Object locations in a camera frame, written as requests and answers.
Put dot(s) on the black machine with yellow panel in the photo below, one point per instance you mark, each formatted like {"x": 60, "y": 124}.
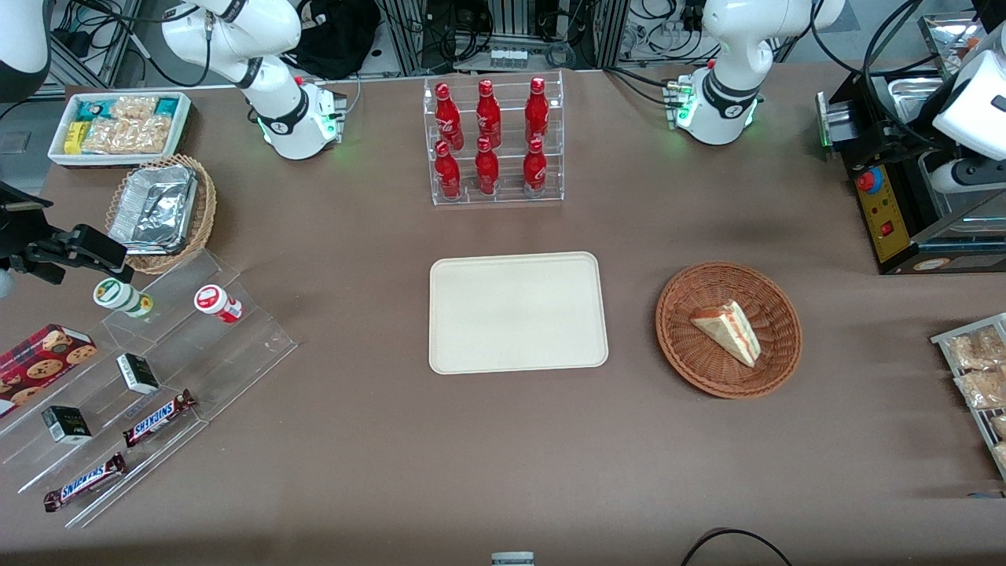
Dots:
{"x": 884, "y": 216}

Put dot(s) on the red cola bottle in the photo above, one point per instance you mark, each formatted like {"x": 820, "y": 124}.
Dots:
{"x": 447, "y": 173}
{"x": 486, "y": 169}
{"x": 534, "y": 167}
{"x": 537, "y": 114}
{"x": 447, "y": 118}
{"x": 488, "y": 116}

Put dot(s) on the clear bag of crackers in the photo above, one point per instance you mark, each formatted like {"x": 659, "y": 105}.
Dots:
{"x": 978, "y": 350}
{"x": 982, "y": 387}

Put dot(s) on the round brown wicker basket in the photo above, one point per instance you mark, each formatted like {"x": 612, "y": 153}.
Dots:
{"x": 692, "y": 354}

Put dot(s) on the white rectangular plastic bin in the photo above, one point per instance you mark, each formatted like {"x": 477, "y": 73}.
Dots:
{"x": 59, "y": 156}

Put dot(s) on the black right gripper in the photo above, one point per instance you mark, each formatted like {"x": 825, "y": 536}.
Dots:
{"x": 17, "y": 233}

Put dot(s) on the red tartan cookie box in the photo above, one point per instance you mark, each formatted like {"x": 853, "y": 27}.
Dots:
{"x": 43, "y": 362}

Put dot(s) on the silver metal tray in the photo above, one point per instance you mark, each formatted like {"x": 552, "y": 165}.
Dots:
{"x": 947, "y": 35}

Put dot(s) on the aluminium frame rack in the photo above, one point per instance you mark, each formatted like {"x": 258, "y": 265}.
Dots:
{"x": 503, "y": 23}

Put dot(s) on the green lid white cup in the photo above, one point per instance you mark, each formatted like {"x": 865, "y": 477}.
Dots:
{"x": 118, "y": 295}

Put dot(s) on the light wicker basket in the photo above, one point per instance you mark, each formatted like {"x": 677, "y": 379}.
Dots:
{"x": 206, "y": 212}

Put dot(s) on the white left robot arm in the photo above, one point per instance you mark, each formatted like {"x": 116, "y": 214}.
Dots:
{"x": 723, "y": 106}

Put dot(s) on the clear acrylic bottle rack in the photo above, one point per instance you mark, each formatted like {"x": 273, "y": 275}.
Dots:
{"x": 507, "y": 189}

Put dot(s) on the teal snack packet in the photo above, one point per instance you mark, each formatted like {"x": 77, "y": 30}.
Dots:
{"x": 93, "y": 108}

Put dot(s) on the tray of packaged snacks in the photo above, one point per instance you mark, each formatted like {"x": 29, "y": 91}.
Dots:
{"x": 947, "y": 339}

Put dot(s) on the white grey box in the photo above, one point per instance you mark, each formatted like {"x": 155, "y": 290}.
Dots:
{"x": 512, "y": 560}

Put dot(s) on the small clear snack bag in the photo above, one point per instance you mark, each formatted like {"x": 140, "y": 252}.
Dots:
{"x": 135, "y": 106}

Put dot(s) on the red lid white cup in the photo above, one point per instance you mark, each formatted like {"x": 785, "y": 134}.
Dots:
{"x": 216, "y": 303}

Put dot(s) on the cream plastic tray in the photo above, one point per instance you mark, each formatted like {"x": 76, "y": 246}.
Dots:
{"x": 519, "y": 313}

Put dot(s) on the clear acrylic stepped stand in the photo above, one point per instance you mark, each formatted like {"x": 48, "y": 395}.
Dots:
{"x": 228, "y": 354}

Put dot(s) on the Snickers chocolate bar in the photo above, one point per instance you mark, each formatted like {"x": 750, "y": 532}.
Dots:
{"x": 157, "y": 418}
{"x": 85, "y": 482}

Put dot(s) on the yellow snack packet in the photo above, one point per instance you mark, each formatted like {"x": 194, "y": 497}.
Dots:
{"x": 75, "y": 137}

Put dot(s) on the triangular sandwich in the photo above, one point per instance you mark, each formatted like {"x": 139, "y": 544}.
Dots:
{"x": 731, "y": 330}

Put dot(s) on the large clear snack bag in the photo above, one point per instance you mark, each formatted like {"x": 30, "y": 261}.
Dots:
{"x": 126, "y": 136}

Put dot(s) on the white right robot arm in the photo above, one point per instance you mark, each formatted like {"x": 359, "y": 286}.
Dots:
{"x": 279, "y": 118}

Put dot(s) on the small black box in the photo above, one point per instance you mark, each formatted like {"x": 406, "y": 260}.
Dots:
{"x": 67, "y": 424}
{"x": 137, "y": 373}

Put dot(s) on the aluminium foil tray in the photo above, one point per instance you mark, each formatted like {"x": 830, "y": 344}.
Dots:
{"x": 153, "y": 208}

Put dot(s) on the black bag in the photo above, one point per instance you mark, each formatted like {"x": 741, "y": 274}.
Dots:
{"x": 338, "y": 39}

